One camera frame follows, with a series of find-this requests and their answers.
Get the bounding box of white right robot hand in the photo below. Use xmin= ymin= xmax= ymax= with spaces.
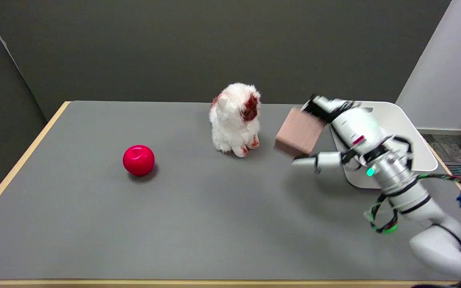
xmin=292 ymin=95 xmax=413 ymax=175

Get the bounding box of wooden cube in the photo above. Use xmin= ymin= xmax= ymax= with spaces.
xmin=275 ymin=107 xmax=327 ymax=156

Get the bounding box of white box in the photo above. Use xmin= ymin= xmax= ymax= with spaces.
xmin=330 ymin=101 xmax=439 ymax=189

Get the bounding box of white plush puppy toy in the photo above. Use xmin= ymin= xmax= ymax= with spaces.
xmin=209 ymin=82 xmax=262 ymax=158

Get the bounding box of red apple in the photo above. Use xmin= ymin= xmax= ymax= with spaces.
xmin=122 ymin=145 xmax=155 ymax=177

